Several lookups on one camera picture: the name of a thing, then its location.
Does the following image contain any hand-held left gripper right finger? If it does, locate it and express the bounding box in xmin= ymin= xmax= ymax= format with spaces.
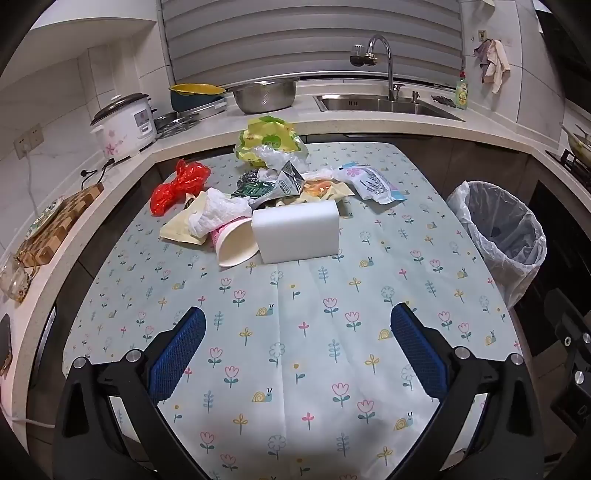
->
xmin=390 ymin=302 xmax=546 ymax=480

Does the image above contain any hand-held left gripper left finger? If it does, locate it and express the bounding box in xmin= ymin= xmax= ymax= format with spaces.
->
xmin=53 ymin=306 xmax=208 ymax=480

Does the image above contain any trash bin with plastic liner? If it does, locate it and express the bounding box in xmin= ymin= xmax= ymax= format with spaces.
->
xmin=445 ymin=181 xmax=548 ymax=309

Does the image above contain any white floral packet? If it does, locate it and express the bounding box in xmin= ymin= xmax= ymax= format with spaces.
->
xmin=332 ymin=162 xmax=407 ymax=205

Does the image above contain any pale yellow chip wrapper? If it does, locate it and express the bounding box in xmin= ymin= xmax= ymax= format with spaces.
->
xmin=295 ymin=178 xmax=356 ymax=205

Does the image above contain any yellow green plastic bag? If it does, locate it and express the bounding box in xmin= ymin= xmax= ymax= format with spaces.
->
xmin=235 ymin=116 xmax=309 ymax=168

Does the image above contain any pink paper cup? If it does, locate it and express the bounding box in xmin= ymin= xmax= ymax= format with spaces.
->
xmin=210 ymin=217 xmax=260 ymax=268

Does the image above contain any floral tablecloth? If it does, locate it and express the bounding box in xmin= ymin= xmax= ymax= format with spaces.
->
xmin=62 ymin=142 xmax=525 ymax=480

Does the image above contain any white crumpled tissue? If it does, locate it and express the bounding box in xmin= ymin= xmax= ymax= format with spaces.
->
xmin=188 ymin=187 xmax=252 ymax=236

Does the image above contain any red plastic bag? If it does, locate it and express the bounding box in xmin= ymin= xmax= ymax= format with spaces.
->
xmin=151 ymin=159 xmax=211 ymax=215

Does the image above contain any white sponge block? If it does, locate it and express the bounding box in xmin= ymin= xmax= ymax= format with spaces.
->
xmin=252 ymin=199 xmax=341 ymax=265

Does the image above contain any wooden cutting board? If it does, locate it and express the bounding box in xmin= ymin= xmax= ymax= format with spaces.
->
xmin=16 ymin=182 xmax=105 ymax=266

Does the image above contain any dark green packet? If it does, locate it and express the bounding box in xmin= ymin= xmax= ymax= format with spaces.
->
xmin=231 ymin=182 xmax=278 ymax=202

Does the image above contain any glass cup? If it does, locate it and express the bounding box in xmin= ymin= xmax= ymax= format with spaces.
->
xmin=0 ymin=256 xmax=35 ymax=303

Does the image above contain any patterned plate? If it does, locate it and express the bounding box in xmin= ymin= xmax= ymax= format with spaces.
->
xmin=25 ymin=196 xmax=65 ymax=241

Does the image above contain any grey milk carton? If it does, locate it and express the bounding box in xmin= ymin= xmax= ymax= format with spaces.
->
xmin=263 ymin=161 xmax=308 ymax=200

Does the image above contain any black gas stove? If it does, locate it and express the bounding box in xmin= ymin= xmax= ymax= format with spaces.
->
xmin=546 ymin=148 xmax=591 ymax=177

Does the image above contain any clear plastic bag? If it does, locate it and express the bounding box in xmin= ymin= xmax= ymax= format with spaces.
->
xmin=256 ymin=145 xmax=305 ymax=172

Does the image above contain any beige wok with lid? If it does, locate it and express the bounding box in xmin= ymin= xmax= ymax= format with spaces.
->
xmin=560 ymin=122 xmax=591 ymax=160

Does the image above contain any metal steamer rack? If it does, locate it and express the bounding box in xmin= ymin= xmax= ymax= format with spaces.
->
xmin=154 ymin=111 xmax=200 ymax=139

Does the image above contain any white floral rice cooker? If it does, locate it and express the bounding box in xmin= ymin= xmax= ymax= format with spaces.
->
xmin=90 ymin=92 xmax=158 ymax=162

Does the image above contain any stainless steel sink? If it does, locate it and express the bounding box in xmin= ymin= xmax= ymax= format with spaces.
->
xmin=313 ymin=93 xmax=465 ymax=121

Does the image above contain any yellow and blue colander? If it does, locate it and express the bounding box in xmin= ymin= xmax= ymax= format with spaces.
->
xmin=168 ymin=83 xmax=227 ymax=113

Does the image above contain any stainless steel colander bowl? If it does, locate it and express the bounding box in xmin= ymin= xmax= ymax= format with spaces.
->
xmin=227 ymin=78 xmax=300 ymax=114

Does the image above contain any chrome kitchen faucet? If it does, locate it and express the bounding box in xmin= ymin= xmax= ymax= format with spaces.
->
xmin=349 ymin=34 xmax=406 ymax=101

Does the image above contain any beige hanging cloth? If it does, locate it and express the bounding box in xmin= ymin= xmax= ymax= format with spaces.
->
xmin=482 ymin=40 xmax=511 ymax=94

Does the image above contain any grey hanging cloth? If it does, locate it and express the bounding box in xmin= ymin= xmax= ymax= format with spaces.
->
xmin=473 ymin=39 xmax=493 ymax=84

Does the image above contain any black power cord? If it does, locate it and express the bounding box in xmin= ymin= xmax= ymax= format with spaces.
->
xmin=81 ymin=157 xmax=116 ymax=192

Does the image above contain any wall power outlet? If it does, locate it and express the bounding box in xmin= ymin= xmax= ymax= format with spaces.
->
xmin=14 ymin=128 xmax=44 ymax=159

